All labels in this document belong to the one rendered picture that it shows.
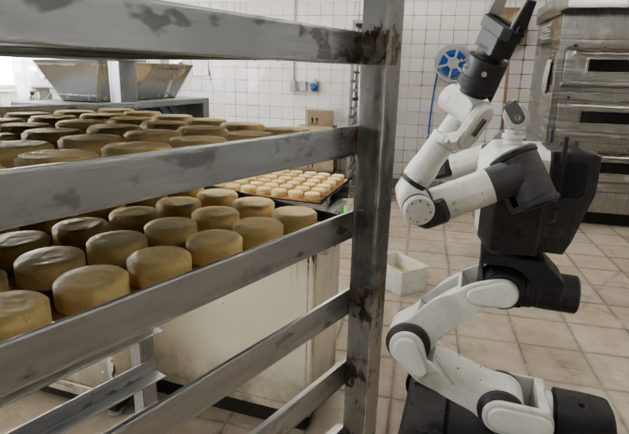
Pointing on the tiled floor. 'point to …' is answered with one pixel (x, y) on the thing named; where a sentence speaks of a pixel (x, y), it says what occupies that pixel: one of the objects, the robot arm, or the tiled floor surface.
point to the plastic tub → (404, 274)
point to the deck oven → (587, 89)
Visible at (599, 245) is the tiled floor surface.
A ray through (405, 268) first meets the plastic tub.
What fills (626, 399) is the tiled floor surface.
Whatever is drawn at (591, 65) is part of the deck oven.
